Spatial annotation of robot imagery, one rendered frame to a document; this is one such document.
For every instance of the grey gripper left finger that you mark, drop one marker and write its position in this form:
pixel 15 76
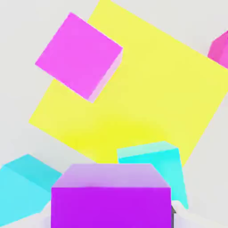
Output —
pixel 45 218

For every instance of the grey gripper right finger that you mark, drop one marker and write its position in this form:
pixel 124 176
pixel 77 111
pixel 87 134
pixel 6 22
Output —
pixel 183 217

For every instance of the small purple cube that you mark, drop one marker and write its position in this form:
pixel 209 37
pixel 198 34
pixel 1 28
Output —
pixel 110 204

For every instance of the small sky blue cube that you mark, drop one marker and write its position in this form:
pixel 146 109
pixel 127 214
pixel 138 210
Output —
pixel 23 188

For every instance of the small cyan cube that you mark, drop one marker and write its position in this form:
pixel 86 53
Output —
pixel 160 163

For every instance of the small magenta cube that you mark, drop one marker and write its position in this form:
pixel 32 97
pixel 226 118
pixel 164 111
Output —
pixel 78 57

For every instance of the small pink cube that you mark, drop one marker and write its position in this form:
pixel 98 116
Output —
pixel 220 49

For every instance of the large yellow box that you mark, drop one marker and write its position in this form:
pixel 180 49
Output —
pixel 151 92

